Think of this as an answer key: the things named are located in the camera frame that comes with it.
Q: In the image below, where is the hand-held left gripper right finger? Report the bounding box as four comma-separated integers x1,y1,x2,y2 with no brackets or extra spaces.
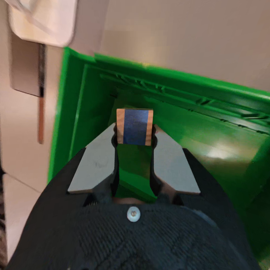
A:
150,124,201,197

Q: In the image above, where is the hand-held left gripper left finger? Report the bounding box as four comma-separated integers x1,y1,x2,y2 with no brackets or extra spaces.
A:
67,123,119,197

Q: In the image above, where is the green plastic bin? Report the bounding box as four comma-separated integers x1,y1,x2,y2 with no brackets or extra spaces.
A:
47,47,270,257

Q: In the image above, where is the wooden cube with blue stripe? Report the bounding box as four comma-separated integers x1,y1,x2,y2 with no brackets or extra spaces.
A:
116,109,154,146

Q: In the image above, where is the instruction sheet on stand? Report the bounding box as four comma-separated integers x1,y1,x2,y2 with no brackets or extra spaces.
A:
7,0,79,48

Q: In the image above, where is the black desk cable hatch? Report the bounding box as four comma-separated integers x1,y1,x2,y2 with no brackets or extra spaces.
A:
9,35,46,97

